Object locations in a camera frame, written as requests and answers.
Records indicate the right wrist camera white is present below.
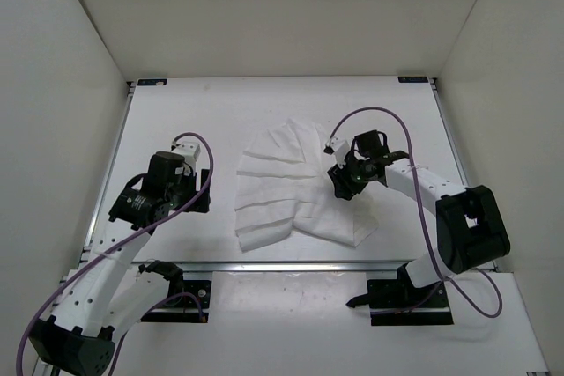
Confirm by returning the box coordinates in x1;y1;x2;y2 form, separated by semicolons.
323;136;351;168

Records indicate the aluminium front rail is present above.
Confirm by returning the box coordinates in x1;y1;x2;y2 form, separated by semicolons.
81;259;499;275

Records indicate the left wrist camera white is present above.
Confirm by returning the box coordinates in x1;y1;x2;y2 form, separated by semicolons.
171;142;201;170

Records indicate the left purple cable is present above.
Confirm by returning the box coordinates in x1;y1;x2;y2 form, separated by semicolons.
15;131;215;375

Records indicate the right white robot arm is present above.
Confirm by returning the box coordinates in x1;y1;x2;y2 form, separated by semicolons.
324;130;510;306

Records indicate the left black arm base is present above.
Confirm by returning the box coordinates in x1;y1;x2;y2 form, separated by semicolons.
138;261;212;324

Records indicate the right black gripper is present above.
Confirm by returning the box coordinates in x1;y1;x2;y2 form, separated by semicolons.
328;153;370;200

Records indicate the white pleated skirt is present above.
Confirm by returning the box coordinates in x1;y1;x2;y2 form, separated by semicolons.
234;119;379;251

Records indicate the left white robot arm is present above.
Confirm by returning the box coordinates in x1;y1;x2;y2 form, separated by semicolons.
29;143;211;375

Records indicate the blue corner label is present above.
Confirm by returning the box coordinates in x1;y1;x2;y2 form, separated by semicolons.
397;76;428;84
137;78;167;86

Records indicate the purple cable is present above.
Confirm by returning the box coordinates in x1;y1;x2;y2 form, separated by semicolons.
329;106;503;318
15;131;215;375

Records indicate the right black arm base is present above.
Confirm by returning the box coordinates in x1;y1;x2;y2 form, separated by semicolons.
346;266;454;327

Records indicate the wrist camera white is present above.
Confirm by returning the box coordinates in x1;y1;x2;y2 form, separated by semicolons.
171;142;201;170
323;136;351;168

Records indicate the right blue corner label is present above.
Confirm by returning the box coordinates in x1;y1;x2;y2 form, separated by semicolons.
397;76;428;84

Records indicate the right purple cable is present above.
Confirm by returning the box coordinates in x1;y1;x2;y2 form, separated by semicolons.
329;106;503;318

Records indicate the left blue corner label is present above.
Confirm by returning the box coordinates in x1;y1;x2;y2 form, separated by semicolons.
137;78;167;86

